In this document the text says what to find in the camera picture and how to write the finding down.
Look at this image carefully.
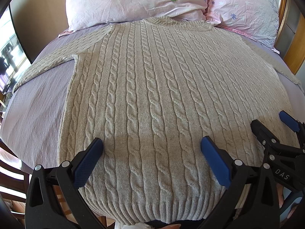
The beige cable knit sweater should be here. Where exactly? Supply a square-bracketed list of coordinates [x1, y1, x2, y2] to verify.
[15, 17, 298, 225]

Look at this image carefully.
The dark wooden chair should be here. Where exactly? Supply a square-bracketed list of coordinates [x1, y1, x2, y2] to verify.
[1, 142, 30, 228]

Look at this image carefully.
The wooden bed headboard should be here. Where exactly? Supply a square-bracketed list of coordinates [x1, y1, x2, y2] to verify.
[275, 0, 304, 74]

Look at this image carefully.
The lilac bed sheet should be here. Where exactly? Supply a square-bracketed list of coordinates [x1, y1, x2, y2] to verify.
[1, 25, 304, 174]

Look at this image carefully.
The pink flower print pillow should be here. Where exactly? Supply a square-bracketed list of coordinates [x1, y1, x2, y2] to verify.
[205, 0, 279, 52]

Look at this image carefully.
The pink tree print pillow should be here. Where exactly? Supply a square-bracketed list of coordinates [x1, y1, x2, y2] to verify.
[66, 0, 208, 31]

